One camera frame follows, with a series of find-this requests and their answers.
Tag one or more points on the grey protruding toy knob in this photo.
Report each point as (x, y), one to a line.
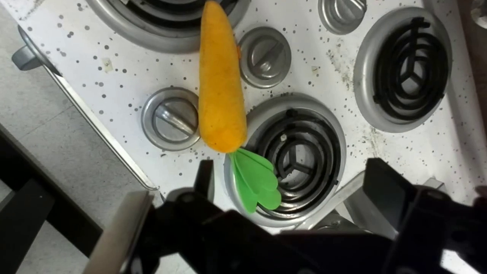
(25, 57)

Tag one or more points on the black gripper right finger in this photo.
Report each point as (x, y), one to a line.
(389, 191)

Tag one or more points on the orange toy carrot green leaves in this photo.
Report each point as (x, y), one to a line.
(221, 92)

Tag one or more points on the white speckled toy kitchen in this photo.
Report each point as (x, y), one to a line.
(325, 77)

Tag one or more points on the black coil toy burner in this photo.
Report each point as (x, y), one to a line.
(127, 25)
(314, 147)
(371, 77)

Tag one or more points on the grey round stove knob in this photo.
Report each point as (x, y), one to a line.
(170, 119)
(342, 13)
(266, 57)

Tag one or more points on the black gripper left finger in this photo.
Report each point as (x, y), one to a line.
(205, 180)

